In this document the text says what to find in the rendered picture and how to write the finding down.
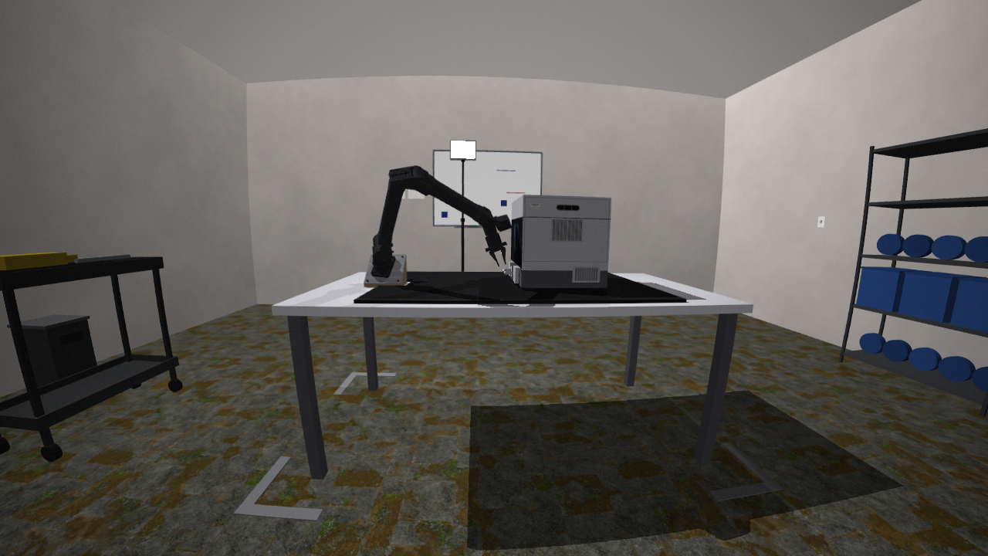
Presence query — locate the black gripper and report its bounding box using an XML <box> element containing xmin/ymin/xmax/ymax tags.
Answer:
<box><xmin>486</xmin><ymin>232</ymin><xmax>507</xmax><ymax>264</ymax></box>

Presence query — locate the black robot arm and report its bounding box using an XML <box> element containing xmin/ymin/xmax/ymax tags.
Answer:
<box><xmin>371</xmin><ymin>165</ymin><xmax>512</xmax><ymax>278</ymax></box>

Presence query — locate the white gel imager box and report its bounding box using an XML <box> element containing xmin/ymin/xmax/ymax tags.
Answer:
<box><xmin>502</xmin><ymin>195</ymin><xmax>611</xmax><ymax>290</ymax></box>

